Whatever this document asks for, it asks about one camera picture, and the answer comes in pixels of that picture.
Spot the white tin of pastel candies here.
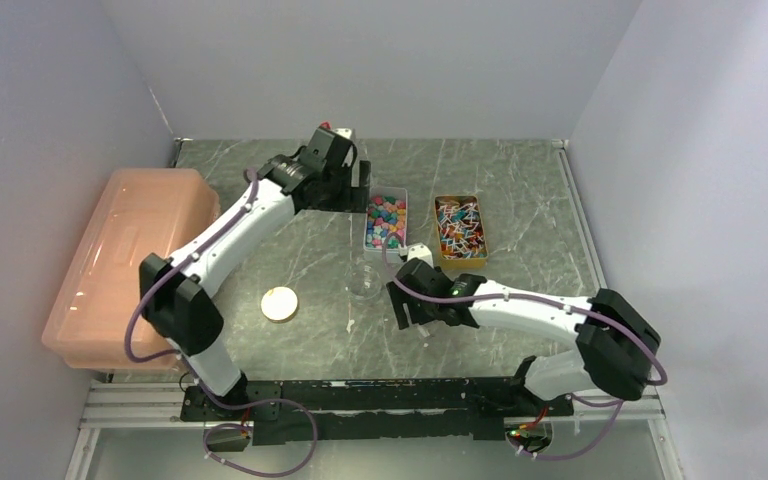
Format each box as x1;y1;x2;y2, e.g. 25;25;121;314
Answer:
362;186;408;264

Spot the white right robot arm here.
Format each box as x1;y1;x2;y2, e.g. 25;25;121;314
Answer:
386;258;666;415

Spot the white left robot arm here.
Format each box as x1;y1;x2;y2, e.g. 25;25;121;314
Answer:
124;124;371;420

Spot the clear plastic cup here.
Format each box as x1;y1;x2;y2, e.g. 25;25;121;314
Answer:
345;262;383;304

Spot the gold tin of lollipops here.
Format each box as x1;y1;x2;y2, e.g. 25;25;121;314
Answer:
433;195;489;270

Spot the gold round lid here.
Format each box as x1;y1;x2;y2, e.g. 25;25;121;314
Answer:
260;286;299;324

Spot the orange translucent storage box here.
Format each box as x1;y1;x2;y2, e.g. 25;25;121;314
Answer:
41;168;220;373

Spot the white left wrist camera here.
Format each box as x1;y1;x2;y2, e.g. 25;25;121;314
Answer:
319;122;356;142

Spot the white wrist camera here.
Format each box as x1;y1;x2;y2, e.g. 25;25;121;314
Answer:
404;243;434;267
319;122;356;142

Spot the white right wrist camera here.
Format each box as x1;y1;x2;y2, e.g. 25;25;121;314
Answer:
404;243;434;267

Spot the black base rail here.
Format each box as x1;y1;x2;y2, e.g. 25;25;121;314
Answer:
180;377;573;446

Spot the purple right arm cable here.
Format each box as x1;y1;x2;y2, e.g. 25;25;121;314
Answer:
381;231;669;463

